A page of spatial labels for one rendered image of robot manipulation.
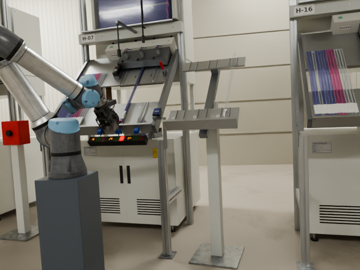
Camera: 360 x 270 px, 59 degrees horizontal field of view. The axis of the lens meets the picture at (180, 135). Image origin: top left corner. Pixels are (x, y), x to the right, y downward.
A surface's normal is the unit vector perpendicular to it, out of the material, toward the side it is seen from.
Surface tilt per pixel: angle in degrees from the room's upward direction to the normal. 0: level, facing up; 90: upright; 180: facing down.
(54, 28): 90
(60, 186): 90
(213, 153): 90
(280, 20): 90
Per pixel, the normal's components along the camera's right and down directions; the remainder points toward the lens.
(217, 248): -0.34, 0.08
